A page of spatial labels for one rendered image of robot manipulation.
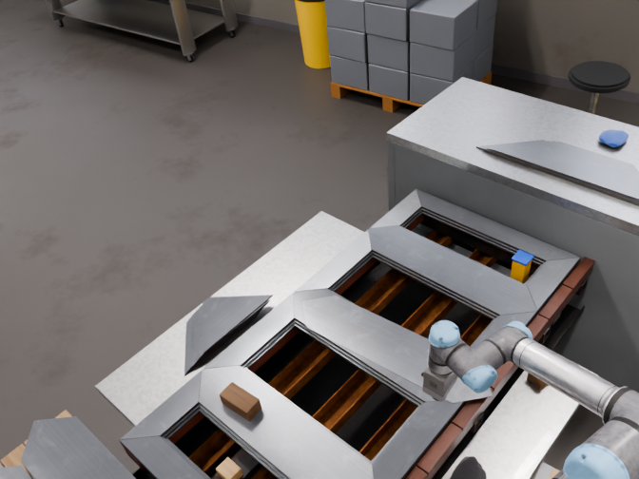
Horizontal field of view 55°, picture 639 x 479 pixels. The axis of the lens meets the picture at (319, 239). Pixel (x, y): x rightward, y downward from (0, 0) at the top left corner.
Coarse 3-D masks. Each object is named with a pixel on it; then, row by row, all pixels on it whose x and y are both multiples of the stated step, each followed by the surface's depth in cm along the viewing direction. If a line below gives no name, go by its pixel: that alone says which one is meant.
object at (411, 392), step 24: (432, 216) 258; (360, 264) 240; (576, 264) 229; (336, 288) 232; (432, 288) 228; (480, 312) 217; (312, 336) 216; (480, 336) 207; (360, 360) 204; (384, 384) 198; (408, 384) 195; (192, 408) 196; (168, 432) 191
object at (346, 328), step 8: (352, 312) 220; (360, 312) 219; (368, 312) 219; (344, 320) 217; (352, 320) 217; (360, 320) 216; (336, 328) 215; (344, 328) 214; (352, 328) 214; (328, 336) 212; (336, 336) 212; (344, 336) 212; (352, 336) 211; (344, 344) 209
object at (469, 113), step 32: (448, 96) 286; (480, 96) 283; (512, 96) 281; (416, 128) 268; (448, 128) 266; (480, 128) 263; (512, 128) 261; (544, 128) 259; (576, 128) 256; (608, 128) 254; (448, 160) 252; (480, 160) 246; (544, 192) 228; (576, 192) 226
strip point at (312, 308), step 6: (306, 300) 226; (312, 300) 226; (318, 300) 225; (324, 300) 225; (330, 300) 225; (306, 306) 224; (312, 306) 223; (318, 306) 223; (324, 306) 223; (306, 312) 222; (312, 312) 221; (318, 312) 221; (306, 318) 219; (312, 318) 219; (306, 324) 217
